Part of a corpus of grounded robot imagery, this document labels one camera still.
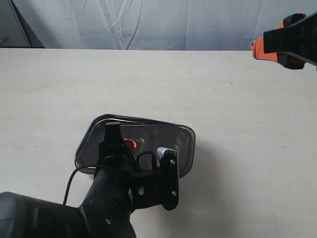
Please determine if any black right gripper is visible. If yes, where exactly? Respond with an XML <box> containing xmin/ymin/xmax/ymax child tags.
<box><xmin>251</xmin><ymin>13</ymin><xmax>317</xmax><ymax>70</ymax></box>

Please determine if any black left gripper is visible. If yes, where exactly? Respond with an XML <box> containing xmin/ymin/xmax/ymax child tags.
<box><xmin>94</xmin><ymin>122</ymin><xmax>144</xmax><ymax>188</ymax></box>

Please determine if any dark transparent lid orange seal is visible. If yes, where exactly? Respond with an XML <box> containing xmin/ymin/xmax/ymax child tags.
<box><xmin>74</xmin><ymin>114</ymin><xmax>197</xmax><ymax>179</ymax></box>

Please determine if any steel two-compartment lunch box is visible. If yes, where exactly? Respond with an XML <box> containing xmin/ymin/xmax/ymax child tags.
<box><xmin>74</xmin><ymin>114</ymin><xmax>120</xmax><ymax>168</ymax></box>

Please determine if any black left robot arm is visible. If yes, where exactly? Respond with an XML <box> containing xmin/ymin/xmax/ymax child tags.
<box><xmin>0</xmin><ymin>122</ymin><xmax>136</xmax><ymax>238</ymax></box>

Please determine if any grey wrinkled backdrop cloth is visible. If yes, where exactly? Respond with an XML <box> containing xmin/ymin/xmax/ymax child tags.
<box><xmin>0</xmin><ymin>0</ymin><xmax>317</xmax><ymax>51</ymax></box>

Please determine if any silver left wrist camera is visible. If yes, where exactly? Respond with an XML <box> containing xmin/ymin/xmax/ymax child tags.
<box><xmin>128</xmin><ymin>146</ymin><xmax>179</xmax><ymax>211</ymax></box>

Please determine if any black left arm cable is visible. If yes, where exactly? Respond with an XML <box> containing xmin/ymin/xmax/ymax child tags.
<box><xmin>62</xmin><ymin>151</ymin><xmax>157</xmax><ymax>205</ymax></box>

